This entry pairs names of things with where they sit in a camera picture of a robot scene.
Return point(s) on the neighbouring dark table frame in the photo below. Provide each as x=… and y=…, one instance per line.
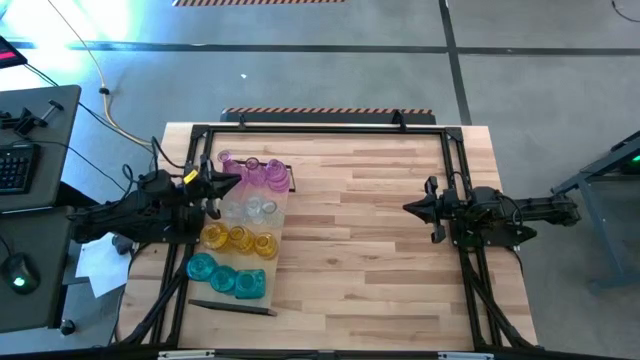
x=595, y=172

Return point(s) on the yellow tag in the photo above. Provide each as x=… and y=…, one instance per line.
x=190, y=176

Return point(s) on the black keyboard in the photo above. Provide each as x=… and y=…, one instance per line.
x=17, y=167

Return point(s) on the light wooden board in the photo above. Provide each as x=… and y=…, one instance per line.
x=272, y=280

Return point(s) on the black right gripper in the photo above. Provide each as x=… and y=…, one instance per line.
x=441, y=207

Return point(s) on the clear ribbed square bottle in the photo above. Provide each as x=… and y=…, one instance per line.
x=254, y=210

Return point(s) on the tiny clear glass vase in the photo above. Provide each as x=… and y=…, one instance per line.
x=272, y=212

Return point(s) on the tall teal diamond-pattern vase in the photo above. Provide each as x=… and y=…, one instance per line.
x=250, y=284

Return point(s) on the yellow hobnail vase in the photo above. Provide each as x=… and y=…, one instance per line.
x=215, y=236

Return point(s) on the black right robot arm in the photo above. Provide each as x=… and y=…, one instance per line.
x=520, y=212

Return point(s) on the black desk clamp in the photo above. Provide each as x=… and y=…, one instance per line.
x=22, y=122

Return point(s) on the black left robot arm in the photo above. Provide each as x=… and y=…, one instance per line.
x=130, y=215

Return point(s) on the black computer mouse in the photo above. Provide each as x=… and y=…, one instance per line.
x=20, y=274

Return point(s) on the small clear square vase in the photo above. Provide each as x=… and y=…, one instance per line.
x=232, y=209

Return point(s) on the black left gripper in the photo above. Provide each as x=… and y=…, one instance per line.
x=202, y=187

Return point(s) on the large yellow ribbed vase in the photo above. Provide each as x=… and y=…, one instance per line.
x=241, y=239

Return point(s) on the small yellow ribbed vase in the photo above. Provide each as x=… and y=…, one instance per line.
x=266, y=245

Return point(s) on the white paper sheets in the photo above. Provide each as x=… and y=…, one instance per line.
x=100, y=265

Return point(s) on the pink wavy-ribbed bulb vase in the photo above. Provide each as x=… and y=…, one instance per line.
x=255, y=172

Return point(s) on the grey side desk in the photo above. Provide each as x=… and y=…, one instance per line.
x=30, y=310

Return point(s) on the device with red screen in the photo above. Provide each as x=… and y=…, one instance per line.
x=10, y=52

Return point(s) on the teal embossed medallion vase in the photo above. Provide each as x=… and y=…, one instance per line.
x=201, y=266

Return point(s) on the teal faceted shouldered vase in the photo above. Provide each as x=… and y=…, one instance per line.
x=223, y=279

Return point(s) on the pink ribbed flared-neck vase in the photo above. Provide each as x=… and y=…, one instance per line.
x=232, y=167

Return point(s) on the black caster wheel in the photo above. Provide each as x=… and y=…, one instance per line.
x=67, y=327

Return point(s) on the pink ribbed bottle vase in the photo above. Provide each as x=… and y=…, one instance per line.
x=278, y=176

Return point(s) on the black mat with hazard stripe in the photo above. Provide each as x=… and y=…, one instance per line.
x=325, y=117

